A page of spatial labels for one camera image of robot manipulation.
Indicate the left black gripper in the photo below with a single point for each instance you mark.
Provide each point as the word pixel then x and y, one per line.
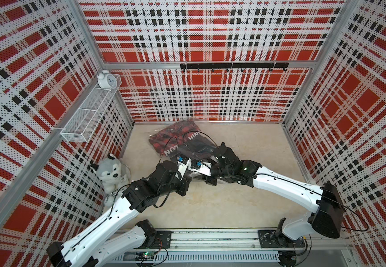
pixel 182 191

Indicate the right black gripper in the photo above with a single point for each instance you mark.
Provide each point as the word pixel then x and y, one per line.
pixel 209 181

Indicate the red black plaid shirt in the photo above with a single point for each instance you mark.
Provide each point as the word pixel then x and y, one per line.
pixel 169 140

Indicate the clear plastic vacuum bag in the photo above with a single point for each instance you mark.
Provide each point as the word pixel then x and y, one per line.
pixel 197 168

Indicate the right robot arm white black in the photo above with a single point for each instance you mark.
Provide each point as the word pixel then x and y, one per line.
pixel 323 204

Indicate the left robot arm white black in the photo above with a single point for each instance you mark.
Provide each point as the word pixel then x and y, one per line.
pixel 95 245

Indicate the grey white husky plush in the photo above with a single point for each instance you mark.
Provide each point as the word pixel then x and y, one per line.
pixel 113 173

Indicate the green circuit board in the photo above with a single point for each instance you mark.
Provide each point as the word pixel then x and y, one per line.
pixel 139 256

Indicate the white alarm clock on shelf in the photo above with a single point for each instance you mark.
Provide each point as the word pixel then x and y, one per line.
pixel 106 80

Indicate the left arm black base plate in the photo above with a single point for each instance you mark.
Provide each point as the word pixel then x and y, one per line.
pixel 161 239

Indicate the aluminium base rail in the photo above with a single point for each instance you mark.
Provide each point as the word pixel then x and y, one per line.
pixel 241 246

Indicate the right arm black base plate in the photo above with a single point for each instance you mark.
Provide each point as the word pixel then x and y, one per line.
pixel 270 239

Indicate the white wire mesh shelf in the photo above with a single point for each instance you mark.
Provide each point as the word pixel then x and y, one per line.
pixel 83 123

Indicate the black wall hook rail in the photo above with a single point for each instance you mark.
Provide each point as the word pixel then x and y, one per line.
pixel 228 66

